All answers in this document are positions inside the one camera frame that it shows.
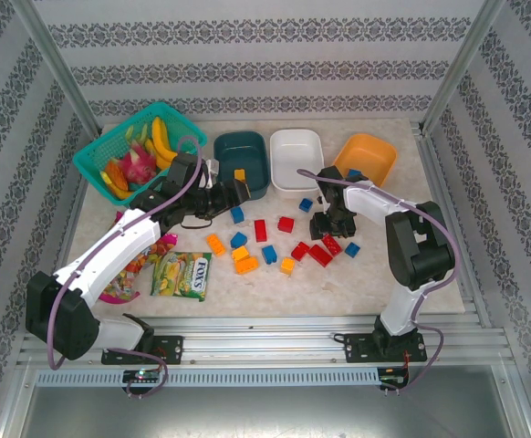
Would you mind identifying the dark teal plastic container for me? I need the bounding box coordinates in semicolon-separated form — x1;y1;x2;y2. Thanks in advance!
213;130;269;201

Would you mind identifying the orange long lego brick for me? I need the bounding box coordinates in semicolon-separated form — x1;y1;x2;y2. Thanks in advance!
205;234;226;257
234;256;260;276

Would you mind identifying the orange plastic container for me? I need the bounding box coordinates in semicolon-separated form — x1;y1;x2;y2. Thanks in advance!
331;132;398;188

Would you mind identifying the white plastic container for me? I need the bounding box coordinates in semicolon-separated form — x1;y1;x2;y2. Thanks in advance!
269;129;325;193

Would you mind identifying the yellow toy banana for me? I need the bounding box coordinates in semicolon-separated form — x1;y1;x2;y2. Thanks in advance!
144;138;173;169
151;116;180;159

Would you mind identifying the pink toy dragon fruit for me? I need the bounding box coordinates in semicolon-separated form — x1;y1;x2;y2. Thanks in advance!
118;141;160;186

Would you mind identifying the green Fox's candy bag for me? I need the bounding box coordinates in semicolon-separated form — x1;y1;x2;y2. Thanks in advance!
150;252;213;301

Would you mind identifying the orange toy fruit piece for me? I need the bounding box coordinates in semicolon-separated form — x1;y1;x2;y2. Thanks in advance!
99;158;126;188

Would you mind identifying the pink candy bag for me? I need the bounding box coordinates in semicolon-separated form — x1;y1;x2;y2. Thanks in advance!
99;212;180;305

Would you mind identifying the teal plastic mesh basket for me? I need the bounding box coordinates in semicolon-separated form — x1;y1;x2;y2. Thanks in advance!
72;100;207;204

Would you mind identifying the grey metal sheet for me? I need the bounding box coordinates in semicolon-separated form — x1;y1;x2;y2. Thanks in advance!
18;382;522;438

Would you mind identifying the long purple right arm cable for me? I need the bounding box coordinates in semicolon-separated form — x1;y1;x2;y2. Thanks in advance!
297;168;461;393

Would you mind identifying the long purple arm cable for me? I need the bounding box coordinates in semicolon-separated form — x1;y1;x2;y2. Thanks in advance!
297;168;461;393
46;135;203;371

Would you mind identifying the aluminum side rail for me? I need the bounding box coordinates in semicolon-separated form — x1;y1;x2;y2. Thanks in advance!
418;130;493;328
50;177;89;275

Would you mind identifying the aluminum base rail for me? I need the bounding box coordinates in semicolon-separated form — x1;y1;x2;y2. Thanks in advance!
16;314;508;366

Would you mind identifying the slotted grey cable duct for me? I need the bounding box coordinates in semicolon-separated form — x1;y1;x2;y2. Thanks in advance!
35;367;380;387

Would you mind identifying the aluminum frame post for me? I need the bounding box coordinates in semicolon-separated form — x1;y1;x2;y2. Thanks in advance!
7;0;102;136
418;0;506;133

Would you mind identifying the short purple cable loop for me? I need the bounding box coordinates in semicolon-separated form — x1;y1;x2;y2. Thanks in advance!
126;364;171;399

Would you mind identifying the long purple left arm cable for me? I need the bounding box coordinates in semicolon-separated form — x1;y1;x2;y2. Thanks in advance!
46;135;203;371

